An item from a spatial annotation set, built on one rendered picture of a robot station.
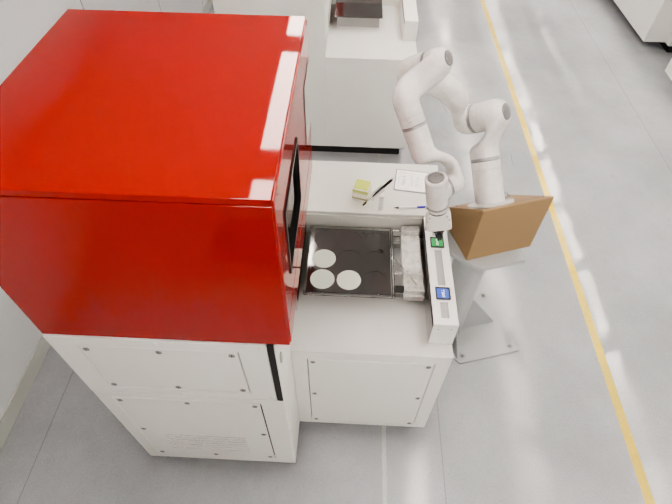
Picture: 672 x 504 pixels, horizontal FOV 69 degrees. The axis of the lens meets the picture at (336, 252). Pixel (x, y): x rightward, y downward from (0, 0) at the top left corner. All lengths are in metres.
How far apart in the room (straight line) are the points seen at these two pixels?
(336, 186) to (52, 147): 1.33
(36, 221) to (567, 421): 2.56
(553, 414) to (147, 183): 2.40
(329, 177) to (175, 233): 1.30
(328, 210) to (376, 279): 0.39
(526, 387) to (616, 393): 0.48
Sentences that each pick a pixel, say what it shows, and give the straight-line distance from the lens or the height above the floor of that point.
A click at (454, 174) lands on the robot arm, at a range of 1.86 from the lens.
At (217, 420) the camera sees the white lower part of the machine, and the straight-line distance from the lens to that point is 2.08.
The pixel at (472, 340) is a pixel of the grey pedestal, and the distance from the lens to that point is 2.97.
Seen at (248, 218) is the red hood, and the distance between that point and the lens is 1.03.
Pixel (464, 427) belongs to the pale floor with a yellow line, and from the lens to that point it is 2.74.
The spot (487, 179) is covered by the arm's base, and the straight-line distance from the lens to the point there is 2.10.
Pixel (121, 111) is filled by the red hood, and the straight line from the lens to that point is 1.31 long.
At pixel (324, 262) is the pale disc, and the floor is 0.90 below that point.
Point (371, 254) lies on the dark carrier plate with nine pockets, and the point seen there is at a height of 0.90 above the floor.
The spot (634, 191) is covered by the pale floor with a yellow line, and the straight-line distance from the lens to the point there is 4.31.
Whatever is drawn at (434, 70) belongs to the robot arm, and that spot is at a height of 1.62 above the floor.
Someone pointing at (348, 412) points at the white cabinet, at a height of 0.23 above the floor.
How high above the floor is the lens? 2.50
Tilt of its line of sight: 50 degrees down
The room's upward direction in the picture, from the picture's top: 1 degrees clockwise
